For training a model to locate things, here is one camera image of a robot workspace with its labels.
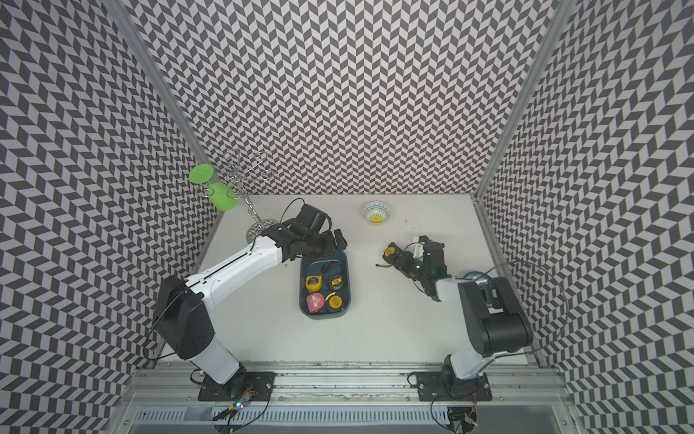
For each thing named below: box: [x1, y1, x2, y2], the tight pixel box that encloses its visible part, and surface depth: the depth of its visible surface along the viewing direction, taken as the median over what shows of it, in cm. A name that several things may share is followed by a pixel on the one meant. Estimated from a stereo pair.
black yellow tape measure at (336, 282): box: [328, 274, 344, 291], surface depth 91 cm
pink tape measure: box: [306, 292, 325, 313], surface depth 88 cm
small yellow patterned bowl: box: [363, 200, 392, 226], surface depth 113 cm
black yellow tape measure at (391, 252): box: [382, 242, 403, 265], surface depth 95 cm
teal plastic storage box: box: [299, 250, 352, 320], surface depth 90 cm
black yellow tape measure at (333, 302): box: [324, 291, 345, 312], surface depth 86 cm
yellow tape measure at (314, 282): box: [305, 274, 323, 293], surface depth 92 cm
